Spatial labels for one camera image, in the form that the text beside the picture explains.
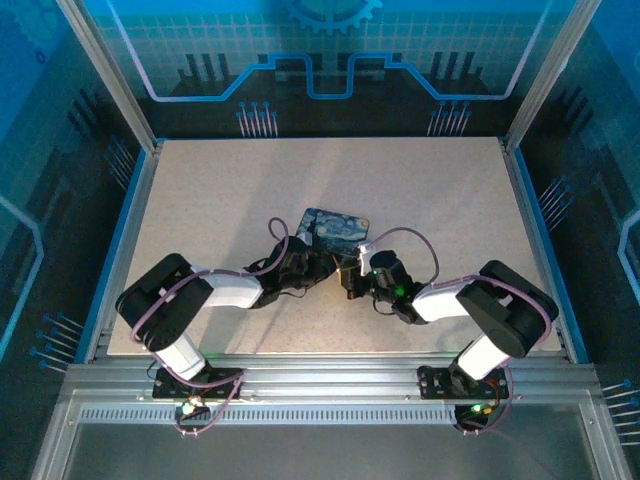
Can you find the starry night painted tin box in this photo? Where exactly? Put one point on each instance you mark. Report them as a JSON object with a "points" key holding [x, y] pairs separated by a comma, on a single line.
{"points": [[335, 230]]}

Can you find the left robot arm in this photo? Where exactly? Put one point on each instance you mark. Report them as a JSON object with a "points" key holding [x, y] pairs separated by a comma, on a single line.
{"points": [[165, 300]]}

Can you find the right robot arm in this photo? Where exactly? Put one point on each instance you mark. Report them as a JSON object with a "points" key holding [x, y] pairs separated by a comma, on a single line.
{"points": [[500, 310]]}

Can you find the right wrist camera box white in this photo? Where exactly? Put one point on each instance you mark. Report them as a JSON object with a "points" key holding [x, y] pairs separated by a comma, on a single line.
{"points": [[365, 251]]}

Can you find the aluminium front frame rail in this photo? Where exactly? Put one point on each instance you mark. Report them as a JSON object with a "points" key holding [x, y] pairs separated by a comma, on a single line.
{"points": [[325, 375]]}

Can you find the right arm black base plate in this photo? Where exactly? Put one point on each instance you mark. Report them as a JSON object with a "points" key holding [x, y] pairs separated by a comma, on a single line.
{"points": [[435, 385]]}

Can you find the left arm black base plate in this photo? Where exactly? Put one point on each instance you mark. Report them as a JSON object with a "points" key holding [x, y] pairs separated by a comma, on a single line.
{"points": [[225, 382]]}

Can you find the right aluminium side rail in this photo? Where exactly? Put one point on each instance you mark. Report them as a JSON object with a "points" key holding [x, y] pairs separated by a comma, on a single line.
{"points": [[537, 240]]}

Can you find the aluminium side rail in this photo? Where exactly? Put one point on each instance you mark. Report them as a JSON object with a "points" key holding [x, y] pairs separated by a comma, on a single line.
{"points": [[537, 240], [132, 235]]}

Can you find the left aluminium side rail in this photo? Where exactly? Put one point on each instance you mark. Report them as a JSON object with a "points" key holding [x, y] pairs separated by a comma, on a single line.
{"points": [[132, 235]]}

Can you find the left aluminium corner post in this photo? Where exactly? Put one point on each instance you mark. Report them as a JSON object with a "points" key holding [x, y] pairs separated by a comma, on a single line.
{"points": [[107, 75]]}

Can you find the aluminium corner post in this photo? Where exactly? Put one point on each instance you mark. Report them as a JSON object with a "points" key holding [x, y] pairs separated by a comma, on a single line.
{"points": [[107, 75], [550, 70]]}

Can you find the right aluminium corner post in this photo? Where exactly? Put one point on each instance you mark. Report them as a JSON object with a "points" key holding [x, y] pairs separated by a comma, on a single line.
{"points": [[550, 70]]}

